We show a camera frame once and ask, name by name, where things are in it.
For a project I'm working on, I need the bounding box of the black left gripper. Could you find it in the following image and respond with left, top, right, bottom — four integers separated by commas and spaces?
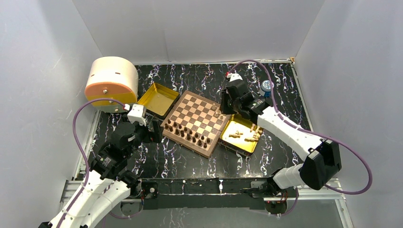
124, 114, 163, 158

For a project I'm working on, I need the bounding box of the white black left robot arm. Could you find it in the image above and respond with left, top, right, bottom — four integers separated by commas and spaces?
40, 120, 163, 228

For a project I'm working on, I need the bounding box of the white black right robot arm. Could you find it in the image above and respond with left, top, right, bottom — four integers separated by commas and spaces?
220, 79, 341, 197

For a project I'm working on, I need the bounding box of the dark chess pieces row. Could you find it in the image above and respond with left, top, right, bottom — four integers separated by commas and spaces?
162, 119, 214, 151

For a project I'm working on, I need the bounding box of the white pieces pile in tin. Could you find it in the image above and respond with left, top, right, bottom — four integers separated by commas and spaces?
228, 124, 263, 142

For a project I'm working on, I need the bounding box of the gold tin with white pieces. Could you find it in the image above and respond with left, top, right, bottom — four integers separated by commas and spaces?
219, 114, 263, 157

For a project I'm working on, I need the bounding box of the wooden chess board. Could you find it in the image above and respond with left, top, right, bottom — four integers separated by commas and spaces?
161, 90, 231, 158

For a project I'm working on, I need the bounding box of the empty gold tin box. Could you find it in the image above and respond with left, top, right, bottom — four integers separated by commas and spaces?
138, 83, 180, 120

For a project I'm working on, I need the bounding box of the cream orange round appliance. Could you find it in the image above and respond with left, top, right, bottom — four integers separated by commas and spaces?
84, 57, 139, 113

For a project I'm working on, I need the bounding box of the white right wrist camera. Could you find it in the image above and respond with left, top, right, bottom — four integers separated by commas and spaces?
225, 72, 243, 82

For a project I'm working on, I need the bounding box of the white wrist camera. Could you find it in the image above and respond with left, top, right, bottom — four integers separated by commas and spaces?
127, 104, 146, 126
225, 72, 243, 82

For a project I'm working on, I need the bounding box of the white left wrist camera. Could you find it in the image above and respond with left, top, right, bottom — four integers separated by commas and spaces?
127, 104, 146, 126

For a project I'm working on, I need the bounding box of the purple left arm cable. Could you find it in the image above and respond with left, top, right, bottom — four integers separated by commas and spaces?
72, 98, 130, 191

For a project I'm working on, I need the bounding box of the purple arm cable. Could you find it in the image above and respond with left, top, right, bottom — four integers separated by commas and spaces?
226, 59, 373, 195
72, 98, 130, 191

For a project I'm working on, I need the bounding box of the black aluminium base frame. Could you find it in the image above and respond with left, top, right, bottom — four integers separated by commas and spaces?
122, 178, 347, 216

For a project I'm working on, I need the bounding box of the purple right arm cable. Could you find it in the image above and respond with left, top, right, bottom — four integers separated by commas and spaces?
226, 59, 373, 195

